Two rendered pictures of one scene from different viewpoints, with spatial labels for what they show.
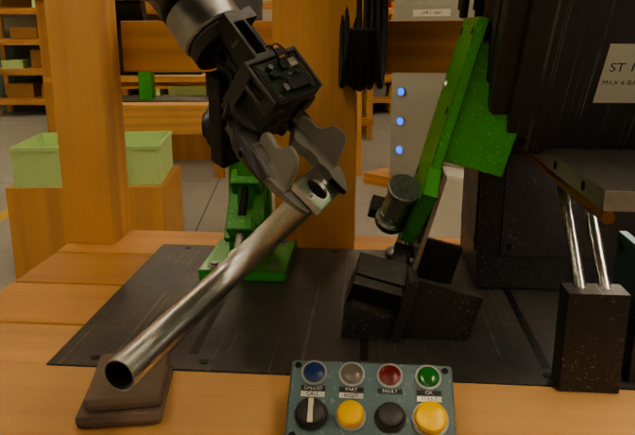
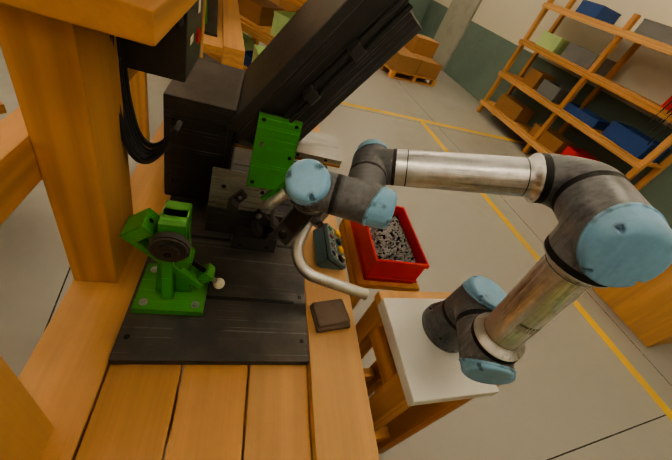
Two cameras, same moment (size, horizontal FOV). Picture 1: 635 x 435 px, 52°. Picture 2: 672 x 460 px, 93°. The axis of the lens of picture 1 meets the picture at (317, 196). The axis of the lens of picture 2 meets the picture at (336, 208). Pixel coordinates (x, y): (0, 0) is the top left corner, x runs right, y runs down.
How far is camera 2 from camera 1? 1.16 m
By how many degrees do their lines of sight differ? 102
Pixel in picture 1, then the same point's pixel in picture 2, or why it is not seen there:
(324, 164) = not seen: hidden behind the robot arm
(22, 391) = (331, 360)
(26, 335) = (263, 402)
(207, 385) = (315, 293)
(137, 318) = (259, 335)
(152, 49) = not seen: outside the picture
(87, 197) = (27, 443)
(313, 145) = not seen: hidden behind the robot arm
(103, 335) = (279, 346)
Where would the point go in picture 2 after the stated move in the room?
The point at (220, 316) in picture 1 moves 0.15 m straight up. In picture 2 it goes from (255, 297) to (266, 262)
